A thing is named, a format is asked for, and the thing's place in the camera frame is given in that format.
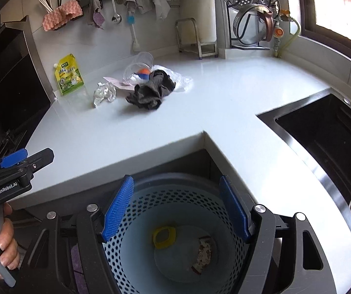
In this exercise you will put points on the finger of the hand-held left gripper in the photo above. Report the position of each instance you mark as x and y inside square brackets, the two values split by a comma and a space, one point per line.
[13, 158]
[42, 157]

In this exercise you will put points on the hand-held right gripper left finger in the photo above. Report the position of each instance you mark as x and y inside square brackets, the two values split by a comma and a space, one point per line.
[118, 208]

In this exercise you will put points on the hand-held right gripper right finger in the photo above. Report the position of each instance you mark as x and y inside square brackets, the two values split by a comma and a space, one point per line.
[235, 211]

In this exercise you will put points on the grey perforated waste bin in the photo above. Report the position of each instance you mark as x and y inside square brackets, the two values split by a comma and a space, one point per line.
[175, 208]

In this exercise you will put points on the silver foil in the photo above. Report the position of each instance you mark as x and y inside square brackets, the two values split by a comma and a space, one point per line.
[104, 94]

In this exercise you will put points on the pale paper card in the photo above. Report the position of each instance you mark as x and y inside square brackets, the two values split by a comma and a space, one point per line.
[114, 82]

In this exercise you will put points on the dark grey cloth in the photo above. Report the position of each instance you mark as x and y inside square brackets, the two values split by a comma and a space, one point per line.
[151, 92]

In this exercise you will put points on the clear plastic blister pack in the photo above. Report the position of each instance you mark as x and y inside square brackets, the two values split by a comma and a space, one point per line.
[132, 72]

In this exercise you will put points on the person's left hand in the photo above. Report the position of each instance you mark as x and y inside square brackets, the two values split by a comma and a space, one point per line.
[10, 248]

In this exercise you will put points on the brown and white wrapper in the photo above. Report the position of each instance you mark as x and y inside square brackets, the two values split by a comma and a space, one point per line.
[202, 252]

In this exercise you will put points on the purple mat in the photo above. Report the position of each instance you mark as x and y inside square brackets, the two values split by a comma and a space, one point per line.
[79, 263]

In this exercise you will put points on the black stove appliance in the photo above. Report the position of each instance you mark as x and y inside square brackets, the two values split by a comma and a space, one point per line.
[7, 82]

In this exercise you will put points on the green and yellow pouch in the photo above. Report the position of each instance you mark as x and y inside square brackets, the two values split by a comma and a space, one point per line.
[68, 75]

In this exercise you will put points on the black kitchen sink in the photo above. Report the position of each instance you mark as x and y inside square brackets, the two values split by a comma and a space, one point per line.
[325, 134]

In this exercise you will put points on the orange peel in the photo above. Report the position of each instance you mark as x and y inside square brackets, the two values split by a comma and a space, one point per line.
[145, 72]

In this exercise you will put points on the crumpled white tissue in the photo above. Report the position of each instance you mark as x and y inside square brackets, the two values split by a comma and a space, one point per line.
[180, 81]

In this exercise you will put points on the pink sponge cloth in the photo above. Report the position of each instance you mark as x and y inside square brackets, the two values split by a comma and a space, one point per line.
[62, 15]

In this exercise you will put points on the grey and purple rag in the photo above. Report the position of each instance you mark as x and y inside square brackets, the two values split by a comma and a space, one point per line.
[97, 17]

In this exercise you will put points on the white brush with blue collar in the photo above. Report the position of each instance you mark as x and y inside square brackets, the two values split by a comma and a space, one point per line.
[134, 33]

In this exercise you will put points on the white sticks bundle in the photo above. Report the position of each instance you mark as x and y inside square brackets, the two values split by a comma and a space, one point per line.
[45, 3]

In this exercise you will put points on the metal spoon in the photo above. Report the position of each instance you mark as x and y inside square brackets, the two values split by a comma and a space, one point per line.
[116, 17]

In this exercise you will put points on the metal board stand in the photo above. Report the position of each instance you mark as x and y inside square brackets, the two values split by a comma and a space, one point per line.
[207, 49]

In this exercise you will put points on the grey hanging cloth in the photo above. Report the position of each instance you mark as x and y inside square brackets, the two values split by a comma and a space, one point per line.
[137, 1]

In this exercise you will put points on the gas valve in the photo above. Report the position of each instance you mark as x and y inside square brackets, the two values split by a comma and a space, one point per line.
[278, 32]

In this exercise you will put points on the glass pot lid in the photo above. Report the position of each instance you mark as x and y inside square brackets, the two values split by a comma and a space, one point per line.
[250, 27]

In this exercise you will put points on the white hanging cloth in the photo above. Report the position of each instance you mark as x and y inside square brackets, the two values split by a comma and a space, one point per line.
[160, 1]

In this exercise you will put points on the white cutting board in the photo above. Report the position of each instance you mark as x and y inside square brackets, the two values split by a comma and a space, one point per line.
[198, 9]

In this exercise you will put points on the brown window frame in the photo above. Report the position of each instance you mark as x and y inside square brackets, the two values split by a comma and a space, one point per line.
[331, 33]

